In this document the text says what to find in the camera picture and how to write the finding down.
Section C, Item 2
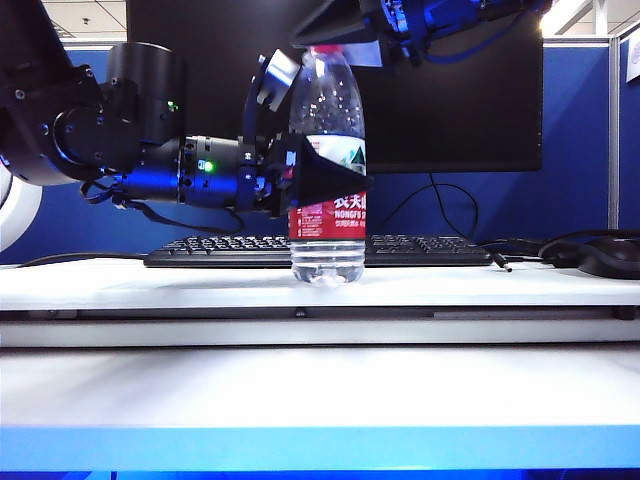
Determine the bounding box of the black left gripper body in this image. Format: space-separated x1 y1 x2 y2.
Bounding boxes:
235 133 301 219

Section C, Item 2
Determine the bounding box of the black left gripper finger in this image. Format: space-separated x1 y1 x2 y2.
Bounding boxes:
294 133 375 209

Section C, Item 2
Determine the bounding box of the clear plastic water bottle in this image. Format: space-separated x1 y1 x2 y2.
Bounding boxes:
288 45 367 289

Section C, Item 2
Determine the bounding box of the black keyboard cable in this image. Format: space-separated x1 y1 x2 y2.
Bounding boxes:
17 253 150 270

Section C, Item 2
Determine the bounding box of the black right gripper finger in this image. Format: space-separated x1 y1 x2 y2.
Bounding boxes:
344 40 384 67
291 0 381 49

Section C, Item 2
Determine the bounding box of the grey partition post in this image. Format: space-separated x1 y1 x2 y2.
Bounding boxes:
607 35 621 231

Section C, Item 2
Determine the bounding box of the ceiling light panel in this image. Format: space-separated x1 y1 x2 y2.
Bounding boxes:
540 0 592 37

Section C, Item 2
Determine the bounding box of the white desk fan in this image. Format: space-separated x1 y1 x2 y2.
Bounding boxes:
0 159 44 254

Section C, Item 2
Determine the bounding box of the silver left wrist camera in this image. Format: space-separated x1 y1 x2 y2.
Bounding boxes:
243 48 301 146

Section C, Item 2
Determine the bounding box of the thin black monitor cable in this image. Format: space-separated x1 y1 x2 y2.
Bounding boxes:
382 173 479 240

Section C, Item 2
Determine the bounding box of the wide blue partition panel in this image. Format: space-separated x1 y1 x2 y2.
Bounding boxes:
0 43 612 266

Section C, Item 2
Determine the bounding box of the black keyboard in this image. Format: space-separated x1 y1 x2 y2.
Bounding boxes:
142 234 494 269

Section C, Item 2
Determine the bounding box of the narrow blue partition panel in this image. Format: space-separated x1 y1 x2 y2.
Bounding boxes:
618 39 640 232

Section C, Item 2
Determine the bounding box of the white paper note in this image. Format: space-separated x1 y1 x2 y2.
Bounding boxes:
624 37 640 85

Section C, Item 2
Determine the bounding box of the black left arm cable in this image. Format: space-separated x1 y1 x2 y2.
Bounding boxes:
79 177 246 235

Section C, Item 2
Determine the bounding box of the black computer monitor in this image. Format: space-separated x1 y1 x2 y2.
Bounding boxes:
125 0 544 175

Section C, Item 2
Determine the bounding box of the black computer mouse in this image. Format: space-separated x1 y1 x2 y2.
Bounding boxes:
574 237 640 280

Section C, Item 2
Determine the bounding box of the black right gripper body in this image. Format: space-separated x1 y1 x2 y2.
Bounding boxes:
372 0 501 67

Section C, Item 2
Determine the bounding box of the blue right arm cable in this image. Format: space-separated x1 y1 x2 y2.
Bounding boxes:
422 9 526 65

